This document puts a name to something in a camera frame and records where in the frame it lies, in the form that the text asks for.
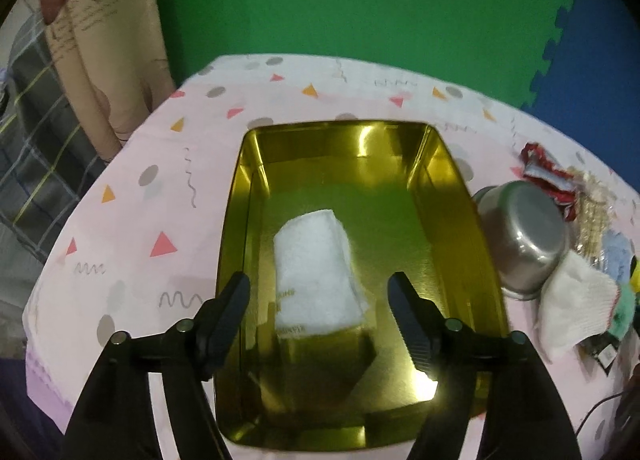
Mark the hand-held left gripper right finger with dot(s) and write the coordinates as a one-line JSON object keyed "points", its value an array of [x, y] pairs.
{"points": [[406, 306]]}

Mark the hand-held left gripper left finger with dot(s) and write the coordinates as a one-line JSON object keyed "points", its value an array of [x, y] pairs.
{"points": [[234, 301]]}

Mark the gold tin box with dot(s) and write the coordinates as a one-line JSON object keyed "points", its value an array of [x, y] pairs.
{"points": [[400, 220]]}

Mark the white towel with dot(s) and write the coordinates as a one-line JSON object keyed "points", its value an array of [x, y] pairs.
{"points": [[310, 260]]}

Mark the white knit glove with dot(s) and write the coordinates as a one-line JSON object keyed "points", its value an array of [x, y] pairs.
{"points": [[570, 300]]}

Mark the clear bag of cotton swabs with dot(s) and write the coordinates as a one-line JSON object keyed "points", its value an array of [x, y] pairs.
{"points": [[592, 210]]}

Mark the light blue towel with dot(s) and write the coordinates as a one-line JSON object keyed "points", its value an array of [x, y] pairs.
{"points": [[615, 252]]}

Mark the green fluffy cloth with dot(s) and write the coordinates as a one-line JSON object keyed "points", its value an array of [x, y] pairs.
{"points": [[625, 310]]}

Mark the pink patterned tablecloth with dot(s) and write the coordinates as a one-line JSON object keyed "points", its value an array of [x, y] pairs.
{"points": [[150, 190]]}

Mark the stainless steel bowl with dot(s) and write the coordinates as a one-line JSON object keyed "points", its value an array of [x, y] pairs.
{"points": [[525, 225]]}

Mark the red and blue scrunchie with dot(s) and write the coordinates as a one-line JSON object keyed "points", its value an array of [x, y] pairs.
{"points": [[537, 160]]}

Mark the black item with white label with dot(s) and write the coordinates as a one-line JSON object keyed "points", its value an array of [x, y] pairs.
{"points": [[600, 347]]}

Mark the dark plaid cloth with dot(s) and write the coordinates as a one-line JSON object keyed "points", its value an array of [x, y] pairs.
{"points": [[40, 140]]}

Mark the blue foam mat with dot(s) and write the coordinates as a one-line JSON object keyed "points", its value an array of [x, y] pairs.
{"points": [[600, 65]]}

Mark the green foam mat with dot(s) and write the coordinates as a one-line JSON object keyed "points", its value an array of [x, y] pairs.
{"points": [[350, 0]]}

